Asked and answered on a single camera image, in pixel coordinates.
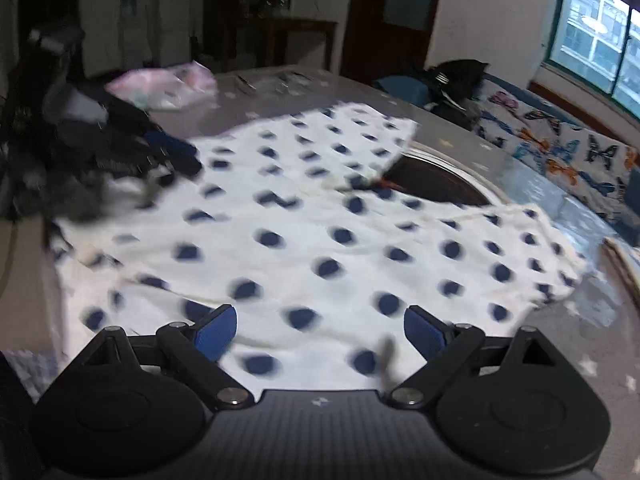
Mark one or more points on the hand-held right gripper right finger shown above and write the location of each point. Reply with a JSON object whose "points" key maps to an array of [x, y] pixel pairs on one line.
{"points": [[422, 332]]}

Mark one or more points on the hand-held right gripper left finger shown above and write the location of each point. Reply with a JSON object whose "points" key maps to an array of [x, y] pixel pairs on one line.
{"points": [[217, 332]]}

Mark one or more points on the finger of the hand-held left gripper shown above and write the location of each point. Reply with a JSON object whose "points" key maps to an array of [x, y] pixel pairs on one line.
{"points": [[172, 152]]}

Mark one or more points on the white polka dot garment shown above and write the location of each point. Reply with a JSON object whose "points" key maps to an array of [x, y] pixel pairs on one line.
{"points": [[300, 210]]}

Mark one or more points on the person's left forearm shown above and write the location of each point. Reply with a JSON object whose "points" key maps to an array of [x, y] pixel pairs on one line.
{"points": [[30, 110]]}

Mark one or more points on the pink plastic bag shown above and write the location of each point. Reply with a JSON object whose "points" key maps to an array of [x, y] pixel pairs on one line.
{"points": [[160, 85]]}

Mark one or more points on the water dispenser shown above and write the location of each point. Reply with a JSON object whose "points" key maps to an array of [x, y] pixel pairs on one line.
{"points": [[134, 35]]}

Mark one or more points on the clear plastic package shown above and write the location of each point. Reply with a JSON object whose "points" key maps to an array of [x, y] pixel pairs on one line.
{"points": [[280, 82]]}

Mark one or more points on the grey star-print tablecloth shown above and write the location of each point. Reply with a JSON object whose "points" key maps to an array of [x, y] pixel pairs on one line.
{"points": [[575, 340]]}

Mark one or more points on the round black induction cooker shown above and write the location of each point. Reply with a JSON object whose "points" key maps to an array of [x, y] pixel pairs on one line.
{"points": [[440, 180]]}

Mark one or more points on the dark wooden cabinet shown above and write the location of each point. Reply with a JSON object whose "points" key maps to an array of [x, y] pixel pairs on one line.
{"points": [[240, 5]]}

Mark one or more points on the wooden side table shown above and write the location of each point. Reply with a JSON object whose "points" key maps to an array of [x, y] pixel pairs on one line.
{"points": [[300, 25]]}

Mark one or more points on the folded striped blanket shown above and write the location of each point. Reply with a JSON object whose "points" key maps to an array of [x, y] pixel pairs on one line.
{"points": [[625, 265]]}

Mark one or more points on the butterfly print sofa cover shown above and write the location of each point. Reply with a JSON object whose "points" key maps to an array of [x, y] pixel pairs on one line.
{"points": [[550, 150]]}

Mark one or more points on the black bag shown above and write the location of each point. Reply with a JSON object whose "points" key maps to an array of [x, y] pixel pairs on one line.
{"points": [[455, 75]]}

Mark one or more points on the brown door with glass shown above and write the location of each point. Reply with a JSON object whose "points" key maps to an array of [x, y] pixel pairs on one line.
{"points": [[400, 0]]}

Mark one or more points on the green framed window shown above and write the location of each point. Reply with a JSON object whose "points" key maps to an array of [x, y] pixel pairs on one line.
{"points": [[590, 35]]}

